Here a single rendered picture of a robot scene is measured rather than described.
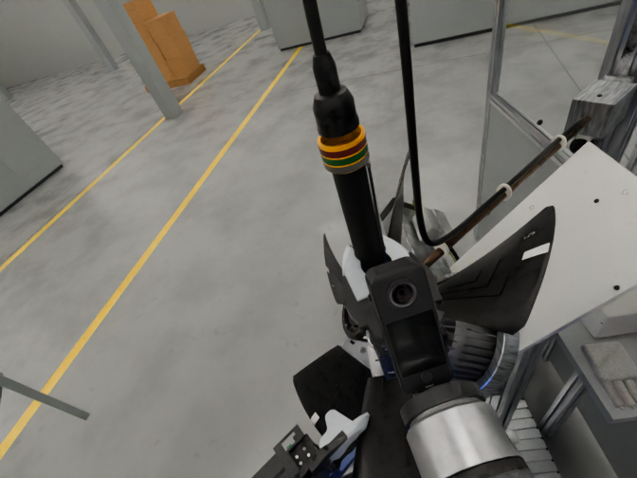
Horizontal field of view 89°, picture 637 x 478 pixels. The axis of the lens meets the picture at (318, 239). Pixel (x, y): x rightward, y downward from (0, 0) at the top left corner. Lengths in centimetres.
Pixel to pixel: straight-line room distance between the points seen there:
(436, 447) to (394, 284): 12
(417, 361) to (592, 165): 56
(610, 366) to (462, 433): 80
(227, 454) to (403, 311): 184
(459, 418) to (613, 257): 47
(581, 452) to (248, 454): 148
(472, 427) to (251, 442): 178
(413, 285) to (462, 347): 44
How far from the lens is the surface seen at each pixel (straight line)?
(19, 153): 679
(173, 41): 837
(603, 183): 75
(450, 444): 29
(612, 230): 71
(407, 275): 26
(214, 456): 210
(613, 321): 105
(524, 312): 41
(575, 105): 86
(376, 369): 64
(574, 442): 192
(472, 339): 69
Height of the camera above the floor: 178
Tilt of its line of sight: 43 degrees down
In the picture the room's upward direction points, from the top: 21 degrees counter-clockwise
